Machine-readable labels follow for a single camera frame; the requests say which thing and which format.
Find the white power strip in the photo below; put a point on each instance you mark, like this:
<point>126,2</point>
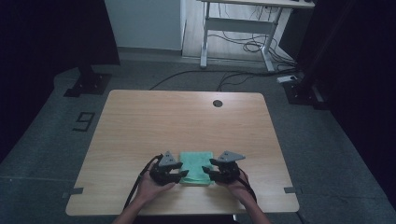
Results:
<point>287,79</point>

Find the black table grommet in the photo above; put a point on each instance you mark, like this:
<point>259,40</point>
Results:
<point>217,103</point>

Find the white metal frame desk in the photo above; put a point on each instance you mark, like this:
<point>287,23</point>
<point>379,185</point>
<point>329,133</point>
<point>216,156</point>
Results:
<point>236,25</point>

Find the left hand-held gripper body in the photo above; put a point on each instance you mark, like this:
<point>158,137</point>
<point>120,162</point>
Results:
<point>163,171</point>

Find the green cloth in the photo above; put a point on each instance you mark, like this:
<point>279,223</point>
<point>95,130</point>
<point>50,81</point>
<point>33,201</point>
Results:
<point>196,166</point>

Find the black curtain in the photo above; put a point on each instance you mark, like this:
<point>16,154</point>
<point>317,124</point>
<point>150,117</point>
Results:
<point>46,46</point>
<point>358,62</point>

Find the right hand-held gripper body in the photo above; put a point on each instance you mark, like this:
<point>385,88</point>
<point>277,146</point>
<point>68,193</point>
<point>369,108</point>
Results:
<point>229,169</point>

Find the person's left hand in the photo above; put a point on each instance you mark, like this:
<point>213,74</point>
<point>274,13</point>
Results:
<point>152,189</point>

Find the grey tape strip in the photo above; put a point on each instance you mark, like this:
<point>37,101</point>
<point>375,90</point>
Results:
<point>73,192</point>
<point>292,189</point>

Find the black stand base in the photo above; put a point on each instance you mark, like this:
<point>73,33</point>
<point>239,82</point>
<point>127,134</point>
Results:
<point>88,82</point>
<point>305,93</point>

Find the person's right hand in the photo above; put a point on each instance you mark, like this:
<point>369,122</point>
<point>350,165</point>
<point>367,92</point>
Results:
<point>238,188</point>

